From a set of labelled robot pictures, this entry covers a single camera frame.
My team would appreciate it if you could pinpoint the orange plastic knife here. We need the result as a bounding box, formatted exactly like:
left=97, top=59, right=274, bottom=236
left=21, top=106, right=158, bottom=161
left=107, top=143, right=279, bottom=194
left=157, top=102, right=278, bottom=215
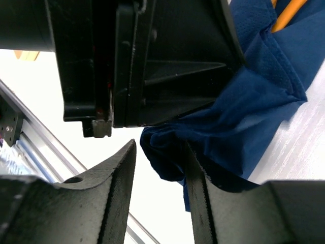
left=271, top=0, right=307, bottom=33

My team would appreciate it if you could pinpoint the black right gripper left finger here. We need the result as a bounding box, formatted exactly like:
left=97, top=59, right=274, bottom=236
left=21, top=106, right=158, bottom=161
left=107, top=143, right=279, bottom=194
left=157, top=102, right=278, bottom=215
left=1, top=140, right=137, bottom=243

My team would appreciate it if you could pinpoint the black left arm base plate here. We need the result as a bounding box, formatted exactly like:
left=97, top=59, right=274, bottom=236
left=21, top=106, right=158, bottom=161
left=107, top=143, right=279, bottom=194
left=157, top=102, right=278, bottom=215
left=0, top=97, right=24, bottom=146

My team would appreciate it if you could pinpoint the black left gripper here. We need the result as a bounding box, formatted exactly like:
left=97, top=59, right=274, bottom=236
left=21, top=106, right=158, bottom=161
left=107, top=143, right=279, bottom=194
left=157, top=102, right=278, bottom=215
left=45, top=1, right=245, bottom=138

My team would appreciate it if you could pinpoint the dark blue paper napkin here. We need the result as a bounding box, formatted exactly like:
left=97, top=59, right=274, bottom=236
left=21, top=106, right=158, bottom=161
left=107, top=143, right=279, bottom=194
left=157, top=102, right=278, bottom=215
left=140, top=0, right=325, bottom=211

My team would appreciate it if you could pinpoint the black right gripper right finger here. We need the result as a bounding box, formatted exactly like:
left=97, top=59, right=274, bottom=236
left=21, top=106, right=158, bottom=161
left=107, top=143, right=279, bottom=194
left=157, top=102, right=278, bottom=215
left=185, top=145, right=324, bottom=243

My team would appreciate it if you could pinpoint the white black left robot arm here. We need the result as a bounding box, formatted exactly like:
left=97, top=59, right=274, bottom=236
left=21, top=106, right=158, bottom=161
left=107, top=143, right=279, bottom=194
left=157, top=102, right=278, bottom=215
left=1, top=0, right=245, bottom=138

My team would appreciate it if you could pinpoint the aluminium front rail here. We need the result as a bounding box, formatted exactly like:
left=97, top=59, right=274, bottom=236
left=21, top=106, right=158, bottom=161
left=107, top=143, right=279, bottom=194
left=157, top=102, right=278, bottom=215
left=1, top=83, right=156, bottom=243

